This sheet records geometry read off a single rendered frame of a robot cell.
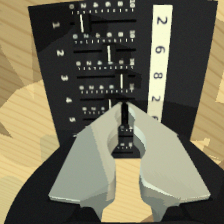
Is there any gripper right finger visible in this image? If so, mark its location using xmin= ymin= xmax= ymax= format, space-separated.
xmin=124 ymin=102 xmax=224 ymax=224

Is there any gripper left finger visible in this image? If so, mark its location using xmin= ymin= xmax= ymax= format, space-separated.
xmin=4 ymin=102 xmax=124 ymax=224

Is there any black lighting desk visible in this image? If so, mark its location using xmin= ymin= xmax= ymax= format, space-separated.
xmin=28 ymin=0 xmax=218 ymax=145

